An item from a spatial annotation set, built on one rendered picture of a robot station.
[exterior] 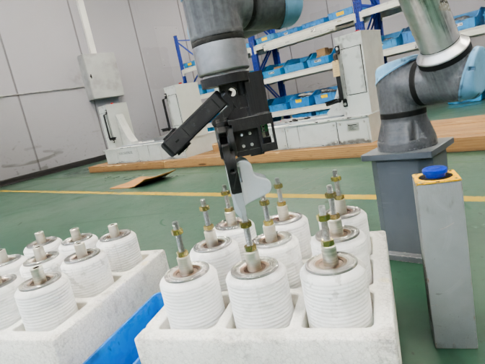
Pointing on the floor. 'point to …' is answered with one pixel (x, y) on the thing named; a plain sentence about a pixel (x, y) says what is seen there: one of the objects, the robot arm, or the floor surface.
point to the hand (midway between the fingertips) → (238, 212)
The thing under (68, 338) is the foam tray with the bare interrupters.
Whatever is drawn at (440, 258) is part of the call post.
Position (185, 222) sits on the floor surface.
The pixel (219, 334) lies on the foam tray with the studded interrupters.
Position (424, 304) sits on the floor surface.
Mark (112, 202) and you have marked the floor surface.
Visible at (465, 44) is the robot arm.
